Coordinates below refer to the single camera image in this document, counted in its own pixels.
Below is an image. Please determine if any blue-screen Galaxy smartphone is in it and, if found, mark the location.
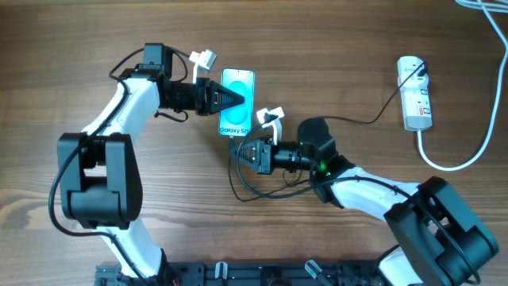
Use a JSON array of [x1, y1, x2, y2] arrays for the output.
[[218, 68, 255, 137]]

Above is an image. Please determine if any black charger cable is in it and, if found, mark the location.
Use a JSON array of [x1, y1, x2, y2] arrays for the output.
[[226, 60, 429, 203]]

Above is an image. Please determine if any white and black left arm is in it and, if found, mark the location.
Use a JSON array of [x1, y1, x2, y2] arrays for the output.
[[48, 43, 244, 284]]

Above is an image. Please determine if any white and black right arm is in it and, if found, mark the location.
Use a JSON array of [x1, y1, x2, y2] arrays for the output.
[[228, 118, 498, 285]]

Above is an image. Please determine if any white power strip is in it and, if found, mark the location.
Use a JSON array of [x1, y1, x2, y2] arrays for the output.
[[397, 56, 433, 132]]

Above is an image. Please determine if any black mounting rail base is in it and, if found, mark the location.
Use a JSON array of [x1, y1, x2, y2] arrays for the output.
[[94, 260, 398, 286]]

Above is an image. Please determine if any white power strip cord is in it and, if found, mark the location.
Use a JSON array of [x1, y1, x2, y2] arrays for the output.
[[416, 0, 508, 172]]

